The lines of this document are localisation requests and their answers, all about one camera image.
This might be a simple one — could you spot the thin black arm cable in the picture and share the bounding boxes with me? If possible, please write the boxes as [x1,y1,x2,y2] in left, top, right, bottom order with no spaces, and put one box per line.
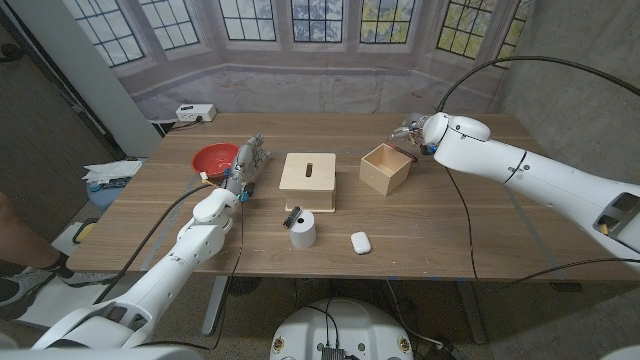
[144,199,246,351]
[443,166,640,294]

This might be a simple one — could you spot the small black clip device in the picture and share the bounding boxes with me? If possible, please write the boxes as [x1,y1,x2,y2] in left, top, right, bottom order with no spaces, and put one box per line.
[282,205,303,230]

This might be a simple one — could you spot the red bowl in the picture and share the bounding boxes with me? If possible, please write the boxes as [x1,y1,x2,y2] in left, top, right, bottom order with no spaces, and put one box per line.
[191,142,241,180]

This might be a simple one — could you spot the white earbuds case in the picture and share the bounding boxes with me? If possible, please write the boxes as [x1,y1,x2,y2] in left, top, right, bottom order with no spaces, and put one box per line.
[350,231,373,256]

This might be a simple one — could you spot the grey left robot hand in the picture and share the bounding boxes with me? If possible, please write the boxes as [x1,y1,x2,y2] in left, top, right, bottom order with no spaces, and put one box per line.
[223,132,272,201]

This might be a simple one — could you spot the wooden slotted drawer base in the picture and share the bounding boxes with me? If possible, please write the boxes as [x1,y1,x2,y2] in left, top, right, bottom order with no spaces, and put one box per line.
[278,152,338,214]

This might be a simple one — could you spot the person's bare leg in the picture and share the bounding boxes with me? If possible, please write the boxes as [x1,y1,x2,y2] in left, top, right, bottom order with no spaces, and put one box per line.
[0,192,76,279]

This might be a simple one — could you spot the stack of white papers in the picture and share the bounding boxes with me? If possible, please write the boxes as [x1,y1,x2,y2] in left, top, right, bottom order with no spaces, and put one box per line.
[82,159,144,184]

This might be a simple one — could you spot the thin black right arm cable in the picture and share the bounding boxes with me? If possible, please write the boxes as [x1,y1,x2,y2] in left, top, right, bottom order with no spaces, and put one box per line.
[443,166,640,294]

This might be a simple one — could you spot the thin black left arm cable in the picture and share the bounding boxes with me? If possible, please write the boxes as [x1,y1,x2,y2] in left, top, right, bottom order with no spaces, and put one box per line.
[144,199,246,351]

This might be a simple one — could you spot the white cylinder roll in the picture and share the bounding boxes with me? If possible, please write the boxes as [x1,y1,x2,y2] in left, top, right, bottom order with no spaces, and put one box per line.
[289,209,317,250]

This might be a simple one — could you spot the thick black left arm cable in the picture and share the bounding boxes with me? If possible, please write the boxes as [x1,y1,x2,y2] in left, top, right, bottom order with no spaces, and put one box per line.
[92,182,216,306]

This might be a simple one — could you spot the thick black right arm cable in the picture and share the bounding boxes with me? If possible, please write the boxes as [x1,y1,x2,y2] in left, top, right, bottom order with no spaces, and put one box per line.
[435,54,640,114]

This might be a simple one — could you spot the yellow black floor object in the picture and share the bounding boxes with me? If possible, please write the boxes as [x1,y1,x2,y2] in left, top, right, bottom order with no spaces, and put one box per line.
[72,217,100,246]

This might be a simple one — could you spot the white power strip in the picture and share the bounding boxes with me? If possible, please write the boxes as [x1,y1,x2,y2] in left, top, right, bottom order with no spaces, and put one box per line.
[175,103,218,124]

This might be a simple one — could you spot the grey black sneaker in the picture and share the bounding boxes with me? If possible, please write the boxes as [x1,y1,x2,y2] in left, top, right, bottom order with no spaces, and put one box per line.
[0,265,59,321]
[58,269,124,289]

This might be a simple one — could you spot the blue round stool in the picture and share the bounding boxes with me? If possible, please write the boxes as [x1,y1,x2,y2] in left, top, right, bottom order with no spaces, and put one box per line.
[87,179,132,211]

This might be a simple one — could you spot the printed window backdrop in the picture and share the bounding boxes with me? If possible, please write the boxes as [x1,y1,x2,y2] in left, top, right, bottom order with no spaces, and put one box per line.
[62,0,536,121]

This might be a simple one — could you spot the white floor mat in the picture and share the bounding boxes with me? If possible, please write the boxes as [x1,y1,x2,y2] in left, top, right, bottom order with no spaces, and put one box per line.
[17,219,144,331]

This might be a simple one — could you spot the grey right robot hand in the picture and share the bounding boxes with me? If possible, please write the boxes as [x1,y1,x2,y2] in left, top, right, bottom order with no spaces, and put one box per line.
[390,112,431,147]

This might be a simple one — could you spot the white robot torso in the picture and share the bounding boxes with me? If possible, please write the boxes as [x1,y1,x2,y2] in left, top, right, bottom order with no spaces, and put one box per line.
[269,298,415,360]

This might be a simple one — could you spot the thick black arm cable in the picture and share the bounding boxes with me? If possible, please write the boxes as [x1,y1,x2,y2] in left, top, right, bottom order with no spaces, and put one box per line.
[435,54,640,114]
[92,182,216,306]

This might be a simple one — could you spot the grey table leg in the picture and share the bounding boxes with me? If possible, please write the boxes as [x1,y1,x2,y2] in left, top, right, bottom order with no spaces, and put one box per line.
[202,275,231,337]
[455,279,489,345]

